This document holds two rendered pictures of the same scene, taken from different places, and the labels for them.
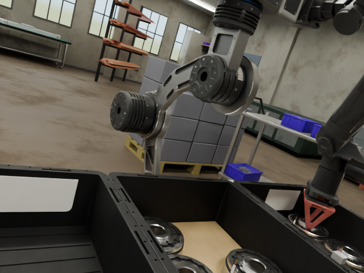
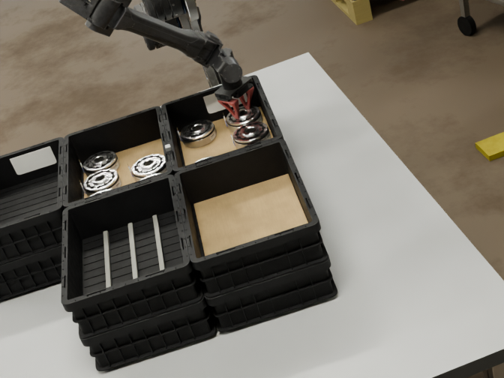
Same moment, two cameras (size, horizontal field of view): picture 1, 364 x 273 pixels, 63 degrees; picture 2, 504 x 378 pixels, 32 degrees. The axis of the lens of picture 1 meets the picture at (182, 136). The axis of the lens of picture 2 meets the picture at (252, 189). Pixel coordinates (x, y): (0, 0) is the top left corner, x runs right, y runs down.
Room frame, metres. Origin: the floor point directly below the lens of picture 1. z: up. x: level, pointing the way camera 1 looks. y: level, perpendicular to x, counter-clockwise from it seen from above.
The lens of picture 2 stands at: (-1.19, -1.58, 2.08)
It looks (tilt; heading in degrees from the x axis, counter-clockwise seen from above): 33 degrees down; 33
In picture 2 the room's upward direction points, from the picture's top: 18 degrees counter-clockwise
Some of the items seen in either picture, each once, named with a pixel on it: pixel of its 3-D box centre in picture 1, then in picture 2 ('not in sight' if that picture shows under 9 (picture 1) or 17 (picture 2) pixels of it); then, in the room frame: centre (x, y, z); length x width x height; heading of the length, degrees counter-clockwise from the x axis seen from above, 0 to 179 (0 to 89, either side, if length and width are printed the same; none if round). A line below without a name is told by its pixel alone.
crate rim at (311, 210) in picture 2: not in sight; (242, 199); (0.25, -0.60, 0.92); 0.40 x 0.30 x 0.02; 34
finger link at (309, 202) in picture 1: (315, 209); (235, 103); (0.70, -0.37, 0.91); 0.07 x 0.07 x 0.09; 73
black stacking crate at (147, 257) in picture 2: not in sight; (130, 253); (0.08, -0.35, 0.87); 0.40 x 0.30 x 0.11; 34
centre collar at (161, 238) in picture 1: (156, 231); (99, 160); (0.47, -0.01, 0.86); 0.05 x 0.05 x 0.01
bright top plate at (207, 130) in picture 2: not in sight; (196, 130); (0.63, -0.25, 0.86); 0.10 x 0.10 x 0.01
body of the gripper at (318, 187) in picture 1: (325, 182); (230, 79); (0.71, -0.37, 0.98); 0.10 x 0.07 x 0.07; 163
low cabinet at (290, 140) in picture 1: (289, 129); not in sight; (7.75, -2.60, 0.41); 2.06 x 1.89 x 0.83; 39
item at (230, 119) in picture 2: (307, 225); (243, 115); (0.71, -0.37, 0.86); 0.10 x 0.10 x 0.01
